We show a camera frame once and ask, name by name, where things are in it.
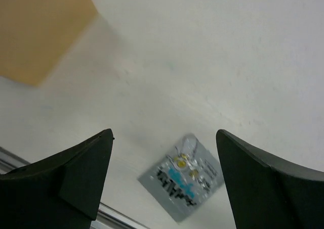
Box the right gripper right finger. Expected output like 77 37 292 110
216 129 323 228

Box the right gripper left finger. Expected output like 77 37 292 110
1 129 113 228

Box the grey snack packet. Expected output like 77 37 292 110
138 133 224 222

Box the brown paper bag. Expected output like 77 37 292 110
1 0 98 86

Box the aluminium mounting rail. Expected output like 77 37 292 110
0 146 152 229

